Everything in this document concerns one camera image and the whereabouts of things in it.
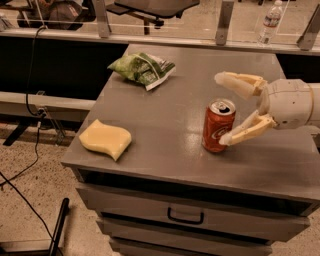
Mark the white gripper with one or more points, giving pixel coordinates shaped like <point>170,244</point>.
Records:
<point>289,102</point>

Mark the red coke can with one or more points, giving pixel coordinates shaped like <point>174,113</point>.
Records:
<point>219,118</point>

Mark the clear plastic water bottle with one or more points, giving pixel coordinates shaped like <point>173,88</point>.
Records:
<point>270,23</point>

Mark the green chip bag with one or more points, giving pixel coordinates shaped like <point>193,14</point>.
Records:
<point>144,69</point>

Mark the black office chair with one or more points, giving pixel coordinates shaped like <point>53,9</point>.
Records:
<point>151,11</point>

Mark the yellow sponge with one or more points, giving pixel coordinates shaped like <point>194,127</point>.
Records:
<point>107,139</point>

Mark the dark backpack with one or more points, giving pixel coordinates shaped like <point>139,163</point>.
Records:
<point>58,14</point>

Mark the black drawer handle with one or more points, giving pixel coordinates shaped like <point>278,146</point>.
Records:
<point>185,217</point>

